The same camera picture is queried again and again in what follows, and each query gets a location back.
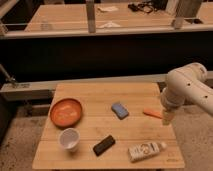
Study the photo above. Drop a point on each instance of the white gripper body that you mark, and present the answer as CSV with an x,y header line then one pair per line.
x,y
167,114

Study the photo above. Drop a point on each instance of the white lotion bottle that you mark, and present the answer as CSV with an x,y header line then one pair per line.
x,y
145,150

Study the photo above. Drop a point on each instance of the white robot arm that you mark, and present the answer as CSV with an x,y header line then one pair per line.
x,y
186,83

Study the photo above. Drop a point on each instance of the orange ceramic bowl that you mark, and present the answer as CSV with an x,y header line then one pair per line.
x,y
66,112

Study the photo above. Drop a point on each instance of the small clear plastic bottle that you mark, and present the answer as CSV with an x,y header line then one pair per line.
x,y
45,26

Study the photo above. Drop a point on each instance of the orange carrot toy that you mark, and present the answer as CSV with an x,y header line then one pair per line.
x,y
153,113

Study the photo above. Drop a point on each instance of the blue sponge block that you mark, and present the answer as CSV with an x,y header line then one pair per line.
x,y
120,111

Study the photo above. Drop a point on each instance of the black rectangular block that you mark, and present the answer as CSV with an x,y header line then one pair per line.
x,y
104,145

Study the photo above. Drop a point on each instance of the wooden table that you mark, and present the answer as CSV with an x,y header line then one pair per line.
x,y
98,122

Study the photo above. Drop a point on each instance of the white paper cup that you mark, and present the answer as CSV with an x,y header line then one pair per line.
x,y
69,139

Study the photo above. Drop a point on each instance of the white crumpled paper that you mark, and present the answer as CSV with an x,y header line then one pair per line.
x,y
109,24

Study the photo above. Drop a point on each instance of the white paper sheet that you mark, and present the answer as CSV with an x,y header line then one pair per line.
x,y
108,9

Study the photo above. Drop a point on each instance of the background wooden workbench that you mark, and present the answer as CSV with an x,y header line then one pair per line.
x,y
74,17

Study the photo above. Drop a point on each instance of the grey metal post right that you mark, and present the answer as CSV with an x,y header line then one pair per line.
x,y
187,11

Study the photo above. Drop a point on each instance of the grey metal post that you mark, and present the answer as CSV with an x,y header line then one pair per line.
x,y
187,11
90,9

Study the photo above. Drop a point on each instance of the grey metal rail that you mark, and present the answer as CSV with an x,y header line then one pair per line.
x,y
73,88

